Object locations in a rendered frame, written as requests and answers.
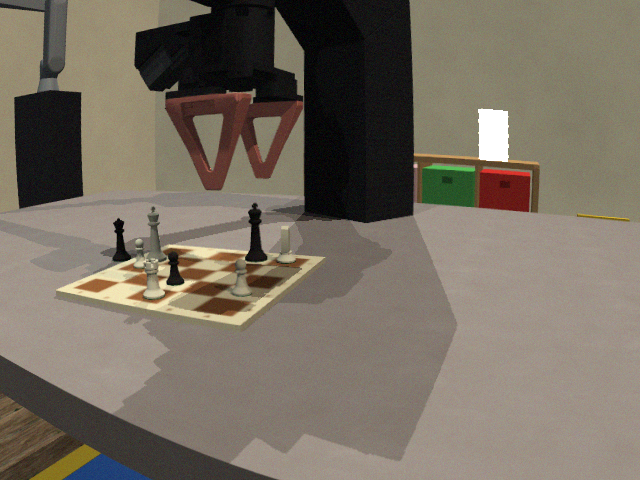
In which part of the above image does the white rook chess piece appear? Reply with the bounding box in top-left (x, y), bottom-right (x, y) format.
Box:
top-left (143, 259), bottom-right (165, 300)

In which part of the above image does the white chess king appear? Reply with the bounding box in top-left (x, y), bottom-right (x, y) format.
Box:
top-left (146, 206), bottom-right (166, 262)

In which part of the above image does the cream and brown chessboard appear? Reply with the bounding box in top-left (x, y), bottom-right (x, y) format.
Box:
top-left (56, 245), bottom-right (326, 333)

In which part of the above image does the white pawn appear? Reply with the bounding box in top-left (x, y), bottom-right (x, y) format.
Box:
top-left (134, 239), bottom-right (145, 269)
top-left (232, 259), bottom-right (252, 297)

